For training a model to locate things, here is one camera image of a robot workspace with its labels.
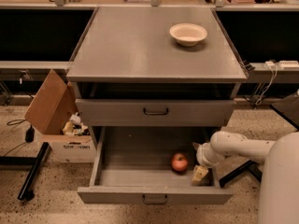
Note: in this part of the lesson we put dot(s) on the black stand frame right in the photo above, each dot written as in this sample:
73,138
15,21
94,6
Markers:
250,166

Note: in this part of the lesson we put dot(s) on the red apple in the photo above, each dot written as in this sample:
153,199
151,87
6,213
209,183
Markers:
179,162

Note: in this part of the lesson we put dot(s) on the white paper bowl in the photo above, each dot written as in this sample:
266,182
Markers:
188,34

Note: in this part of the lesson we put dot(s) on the white power strip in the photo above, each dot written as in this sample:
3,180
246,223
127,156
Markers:
288,64

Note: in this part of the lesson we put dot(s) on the cardboard box with clutter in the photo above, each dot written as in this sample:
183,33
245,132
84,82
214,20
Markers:
50,113

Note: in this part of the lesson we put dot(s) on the black power adapter with cable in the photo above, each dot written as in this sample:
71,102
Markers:
29,135

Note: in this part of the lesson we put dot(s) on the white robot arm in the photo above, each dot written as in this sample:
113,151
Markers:
279,192

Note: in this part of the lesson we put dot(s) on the grey drawer cabinet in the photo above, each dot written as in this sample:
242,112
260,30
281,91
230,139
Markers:
129,54

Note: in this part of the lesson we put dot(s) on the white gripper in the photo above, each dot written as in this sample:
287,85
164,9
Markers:
202,155

